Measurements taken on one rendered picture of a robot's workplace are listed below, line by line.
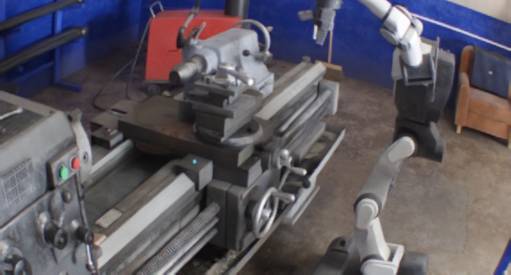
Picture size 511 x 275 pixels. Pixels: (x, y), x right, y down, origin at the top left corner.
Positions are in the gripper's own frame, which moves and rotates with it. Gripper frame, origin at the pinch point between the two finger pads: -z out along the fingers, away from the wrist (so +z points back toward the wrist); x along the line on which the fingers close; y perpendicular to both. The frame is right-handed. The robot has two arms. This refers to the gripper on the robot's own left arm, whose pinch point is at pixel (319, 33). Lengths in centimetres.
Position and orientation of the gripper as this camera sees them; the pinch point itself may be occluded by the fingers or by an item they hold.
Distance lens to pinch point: 163.4
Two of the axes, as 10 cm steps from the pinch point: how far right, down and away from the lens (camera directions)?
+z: 2.4, -8.8, -4.1
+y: -9.7, -2.1, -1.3
